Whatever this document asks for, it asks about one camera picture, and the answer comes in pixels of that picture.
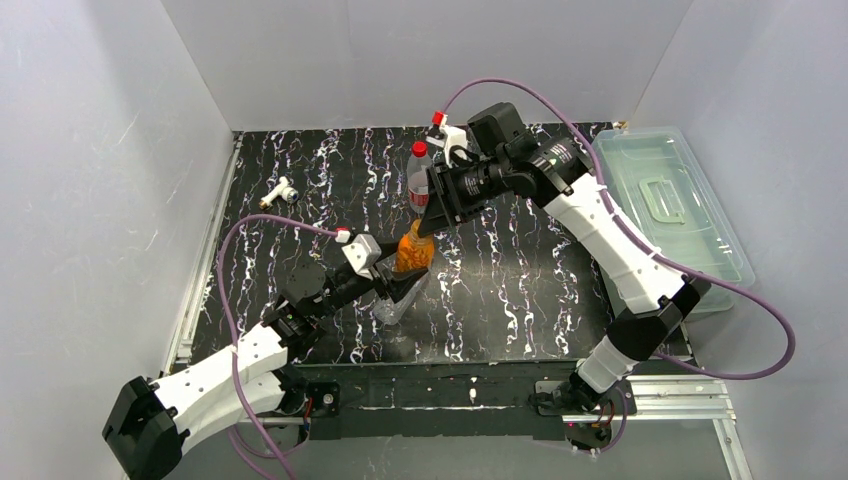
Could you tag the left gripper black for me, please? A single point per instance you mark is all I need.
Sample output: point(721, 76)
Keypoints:
point(385, 283)

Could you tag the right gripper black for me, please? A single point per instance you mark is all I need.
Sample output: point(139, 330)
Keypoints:
point(448, 196)

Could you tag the clear plastic bottle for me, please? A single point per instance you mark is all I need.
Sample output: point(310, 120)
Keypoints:
point(389, 312)

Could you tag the orange juice bottle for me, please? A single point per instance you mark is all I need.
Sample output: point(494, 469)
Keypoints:
point(414, 252)

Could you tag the red label water bottle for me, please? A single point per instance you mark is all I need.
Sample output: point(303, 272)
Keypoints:
point(418, 183)

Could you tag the red bottle cap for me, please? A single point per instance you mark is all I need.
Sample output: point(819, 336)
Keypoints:
point(419, 149)

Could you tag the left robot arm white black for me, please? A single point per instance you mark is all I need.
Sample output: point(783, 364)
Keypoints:
point(155, 422)

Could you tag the white pipe fitting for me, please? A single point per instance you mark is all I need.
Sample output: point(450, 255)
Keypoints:
point(283, 190)

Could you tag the clear plastic storage box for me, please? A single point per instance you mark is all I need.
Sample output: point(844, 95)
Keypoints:
point(654, 176)

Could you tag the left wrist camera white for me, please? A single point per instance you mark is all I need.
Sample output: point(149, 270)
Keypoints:
point(362, 254)

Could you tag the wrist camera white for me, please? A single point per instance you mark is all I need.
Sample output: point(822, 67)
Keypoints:
point(362, 254)
point(444, 137)

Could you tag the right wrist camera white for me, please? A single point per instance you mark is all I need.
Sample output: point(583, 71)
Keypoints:
point(444, 137)

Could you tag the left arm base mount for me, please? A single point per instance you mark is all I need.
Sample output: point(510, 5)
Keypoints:
point(301, 406)

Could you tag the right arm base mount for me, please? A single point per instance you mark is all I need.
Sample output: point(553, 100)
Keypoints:
point(594, 423)

